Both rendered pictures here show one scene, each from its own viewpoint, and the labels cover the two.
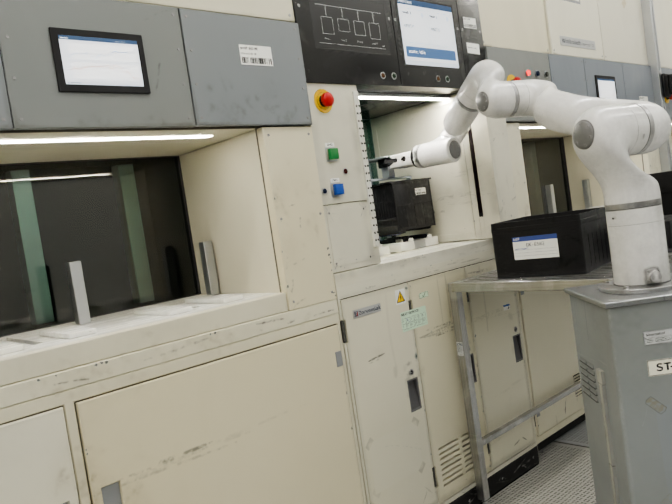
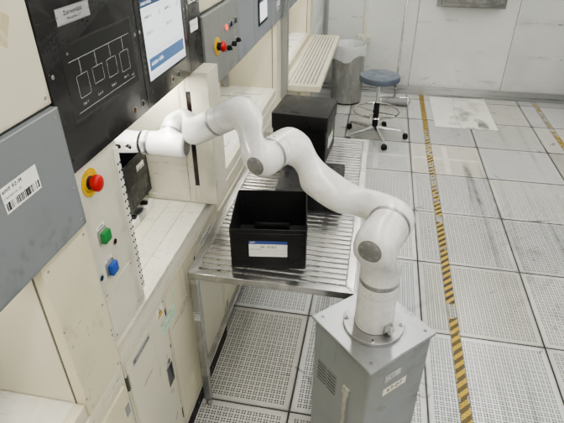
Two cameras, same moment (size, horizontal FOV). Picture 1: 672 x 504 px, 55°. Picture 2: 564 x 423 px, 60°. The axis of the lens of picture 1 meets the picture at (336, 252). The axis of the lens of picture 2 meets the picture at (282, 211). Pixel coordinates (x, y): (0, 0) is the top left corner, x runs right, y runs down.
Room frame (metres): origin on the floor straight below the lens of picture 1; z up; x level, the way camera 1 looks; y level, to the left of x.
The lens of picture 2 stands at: (0.76, 0.22, 1.90)
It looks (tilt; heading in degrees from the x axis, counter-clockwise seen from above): 33 degrees down; 323
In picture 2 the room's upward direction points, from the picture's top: straight up
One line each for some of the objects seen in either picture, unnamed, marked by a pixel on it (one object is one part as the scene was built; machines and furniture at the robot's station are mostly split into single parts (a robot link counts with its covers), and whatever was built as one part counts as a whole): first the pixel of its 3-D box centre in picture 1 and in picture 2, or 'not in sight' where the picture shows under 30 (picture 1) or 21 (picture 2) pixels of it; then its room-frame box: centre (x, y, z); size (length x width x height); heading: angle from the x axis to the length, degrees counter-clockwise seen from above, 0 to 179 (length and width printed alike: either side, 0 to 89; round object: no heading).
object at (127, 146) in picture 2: (408, 159); (129, 140); (2.33, -0.31, 1.19); 0.11 x 0.10 x 0.07; 42
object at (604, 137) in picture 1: (615, 157); (379, 253); (1.47, -0.66, 1.07); 0.19 x 0.12 x 0.24; 111
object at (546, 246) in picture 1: (552, 242); (270, 227); (2.01, -0.68, 0.85); 0.28 x 0.28 x 0.17; 50
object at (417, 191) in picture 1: (392, 199); (109, 172); (2.40, -0.24, 1.06); 0.24 x 0.20 x 0.32; 133
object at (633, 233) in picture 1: (637, 247); (376, 302); (1.48, -0.69, 0.85); 0.19 x 0.19 x 0.18
